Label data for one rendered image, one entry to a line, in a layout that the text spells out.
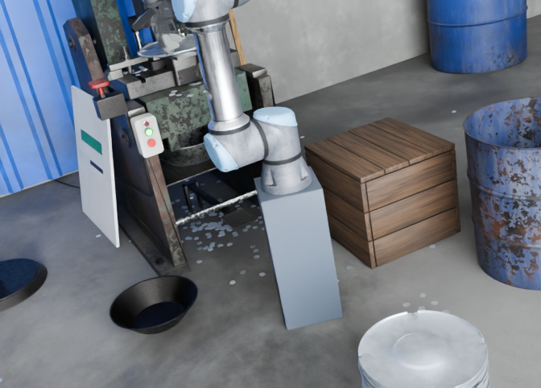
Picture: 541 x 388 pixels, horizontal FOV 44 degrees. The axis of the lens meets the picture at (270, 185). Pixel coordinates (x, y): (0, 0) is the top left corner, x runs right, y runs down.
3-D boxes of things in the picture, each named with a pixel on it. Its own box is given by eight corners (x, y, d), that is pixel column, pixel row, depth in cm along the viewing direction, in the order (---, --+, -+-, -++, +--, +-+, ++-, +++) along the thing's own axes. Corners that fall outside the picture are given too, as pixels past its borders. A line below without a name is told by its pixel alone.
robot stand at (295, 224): (343, 317, 206) (322, 188, 187) (287, 330, 205) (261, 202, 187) (330, 286, 222) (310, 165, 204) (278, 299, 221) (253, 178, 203)
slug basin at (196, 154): (248, 152, 262) (243, 129, 258) (168, 181, 249) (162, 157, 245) (214, 133, 290) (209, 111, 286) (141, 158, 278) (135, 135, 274)
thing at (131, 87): (241, 65, 251) (238, 50, 249) (130, 100, 235) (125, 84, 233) (211, 55, 277) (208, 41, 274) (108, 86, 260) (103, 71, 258)
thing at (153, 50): (129, 62, 228) (129, 60, 228) (147, 43, 254) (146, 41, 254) (211, 48, 225) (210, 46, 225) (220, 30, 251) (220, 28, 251)
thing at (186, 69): (220, 82, 233) (212, 45, 228) (184, 93, 228) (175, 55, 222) (194, 72, 254) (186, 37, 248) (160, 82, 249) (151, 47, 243)
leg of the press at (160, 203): (192, 270, 248) (128, 33, 211) (163, 282, 244) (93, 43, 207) (123, 195, 325) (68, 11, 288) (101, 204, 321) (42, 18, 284)
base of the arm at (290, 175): (316, 187, 189) (311, 155, 185) (265, 199, 188) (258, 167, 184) (307, 167, 202) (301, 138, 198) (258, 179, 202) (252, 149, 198)
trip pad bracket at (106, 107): (138, 143, 230) (122, 89, 222) (111, 152, 226) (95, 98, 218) (133, 139, 235) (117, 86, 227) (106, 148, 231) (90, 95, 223)
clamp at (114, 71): (151, 68, 248) (144, 41, 244) (109, 80, 242) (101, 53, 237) (146, 66, 253) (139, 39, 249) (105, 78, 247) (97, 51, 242)
